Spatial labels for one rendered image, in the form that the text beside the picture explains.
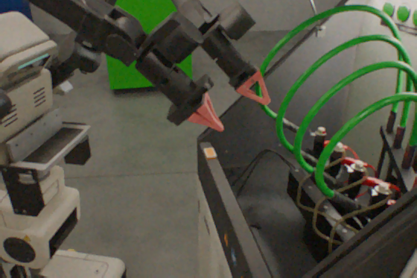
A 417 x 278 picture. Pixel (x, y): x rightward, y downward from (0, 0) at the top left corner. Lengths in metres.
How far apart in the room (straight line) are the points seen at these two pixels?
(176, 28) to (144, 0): 3.35
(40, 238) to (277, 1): 6.73
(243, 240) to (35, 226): 0.64
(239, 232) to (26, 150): 0.60
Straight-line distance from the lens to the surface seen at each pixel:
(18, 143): 1.05
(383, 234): 0.68
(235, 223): 0.88
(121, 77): 4.13
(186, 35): 0.59
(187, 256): 2.10
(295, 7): 7.56
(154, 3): 3.96
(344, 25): 1.24
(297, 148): 0.72
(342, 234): 0.86
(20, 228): 1.20
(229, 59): 0.79
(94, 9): 0.62
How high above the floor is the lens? 1.55
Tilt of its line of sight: 27 degrees down
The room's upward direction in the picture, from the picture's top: straight up
